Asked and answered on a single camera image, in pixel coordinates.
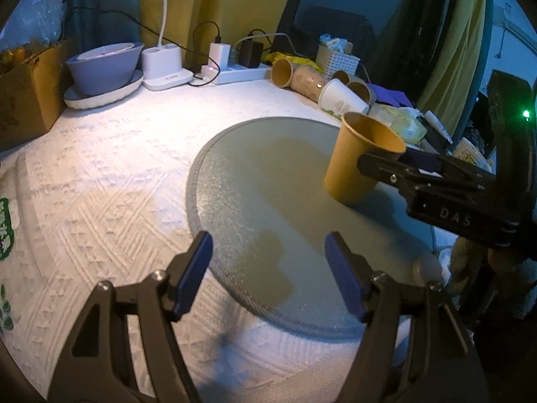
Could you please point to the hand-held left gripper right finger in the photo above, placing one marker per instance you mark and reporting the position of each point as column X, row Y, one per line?
column 344, row 277

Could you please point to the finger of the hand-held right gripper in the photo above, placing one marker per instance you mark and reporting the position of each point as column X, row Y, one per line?
column 390, row 172
column 421, row 159

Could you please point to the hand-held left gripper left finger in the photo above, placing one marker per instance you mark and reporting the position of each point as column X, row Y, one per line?
column 194, row 275

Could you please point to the brown paper cup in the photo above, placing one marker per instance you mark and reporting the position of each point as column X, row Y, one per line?
column 281, row 73
column 346, row 163
column 346, row 76
column 361, row 91

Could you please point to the white paper cup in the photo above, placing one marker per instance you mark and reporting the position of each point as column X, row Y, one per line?
column 342, row 100

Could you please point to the patterned paper cup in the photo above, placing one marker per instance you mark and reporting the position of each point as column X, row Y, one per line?
column 308, row 84

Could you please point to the white tube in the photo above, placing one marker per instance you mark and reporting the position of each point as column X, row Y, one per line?
column 438, row 126

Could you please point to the pale tissue packet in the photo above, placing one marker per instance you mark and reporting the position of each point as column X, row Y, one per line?
column 396, row 119

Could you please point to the purple cloth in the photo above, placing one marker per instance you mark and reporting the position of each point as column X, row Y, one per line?
column 392, row 94

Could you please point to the round grey glass mat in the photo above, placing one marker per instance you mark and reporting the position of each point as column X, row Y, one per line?
column 260, row 184

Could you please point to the white woven basket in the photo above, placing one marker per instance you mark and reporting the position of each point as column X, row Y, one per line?
column 337, row 63

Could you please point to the yellow curtain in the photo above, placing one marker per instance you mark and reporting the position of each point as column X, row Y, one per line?
column 457, row 37

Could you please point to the white textured table cloth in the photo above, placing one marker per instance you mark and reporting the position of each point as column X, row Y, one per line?
column 109, row 168

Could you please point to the yellow plastic bag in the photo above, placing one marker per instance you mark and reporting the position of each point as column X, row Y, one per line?
column 293, row 59

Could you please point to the white power strip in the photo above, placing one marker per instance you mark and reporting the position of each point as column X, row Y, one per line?
column 243, row 73

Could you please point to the black power adapter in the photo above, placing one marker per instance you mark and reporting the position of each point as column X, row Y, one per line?
column 251, row 54

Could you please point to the green sticker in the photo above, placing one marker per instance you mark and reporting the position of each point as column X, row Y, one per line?
column 5, row 310
column 6, row 229

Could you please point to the white plate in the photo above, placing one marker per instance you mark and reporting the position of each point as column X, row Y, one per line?
column 100, row 96

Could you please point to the white charger plug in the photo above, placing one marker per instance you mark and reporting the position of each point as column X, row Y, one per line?
column 220, row 54

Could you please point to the grey bowl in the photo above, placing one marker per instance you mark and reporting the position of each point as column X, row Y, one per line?
column 105, row 69

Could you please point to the cardboard box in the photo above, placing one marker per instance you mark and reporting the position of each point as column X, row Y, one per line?
column 29, row 92

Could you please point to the clear plastic bag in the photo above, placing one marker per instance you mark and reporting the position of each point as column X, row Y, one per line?
column 35, row 16

